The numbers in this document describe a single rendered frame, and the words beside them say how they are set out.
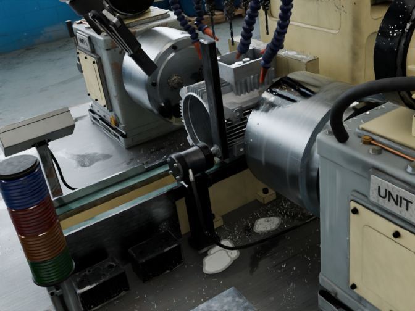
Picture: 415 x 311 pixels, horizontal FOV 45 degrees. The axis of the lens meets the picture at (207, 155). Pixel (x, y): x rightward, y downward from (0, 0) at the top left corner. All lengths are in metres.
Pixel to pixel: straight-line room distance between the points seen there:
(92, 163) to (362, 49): 0.86
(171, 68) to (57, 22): 5.46
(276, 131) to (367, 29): 0.39
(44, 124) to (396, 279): 0.83
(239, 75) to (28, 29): 5.66
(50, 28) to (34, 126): 5.55
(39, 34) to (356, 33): 5.80
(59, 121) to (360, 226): 0.75
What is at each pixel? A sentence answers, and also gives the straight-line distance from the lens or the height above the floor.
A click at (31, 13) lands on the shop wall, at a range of 6.68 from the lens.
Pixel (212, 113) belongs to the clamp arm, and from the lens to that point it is 1.02.
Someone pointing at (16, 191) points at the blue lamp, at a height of 1.19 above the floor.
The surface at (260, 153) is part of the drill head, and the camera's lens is 0.95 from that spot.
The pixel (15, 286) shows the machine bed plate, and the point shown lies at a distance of 1.20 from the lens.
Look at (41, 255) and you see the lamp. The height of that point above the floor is 1.09.
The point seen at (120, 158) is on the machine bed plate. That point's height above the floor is 0.80.
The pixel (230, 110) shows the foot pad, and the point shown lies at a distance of 1.10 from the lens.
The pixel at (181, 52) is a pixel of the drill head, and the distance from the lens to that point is 1.35.
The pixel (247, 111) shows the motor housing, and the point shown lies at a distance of 1.13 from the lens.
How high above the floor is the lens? 1.51
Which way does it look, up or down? 28 degrees down
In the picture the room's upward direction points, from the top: 8 degrees counter-clockwise
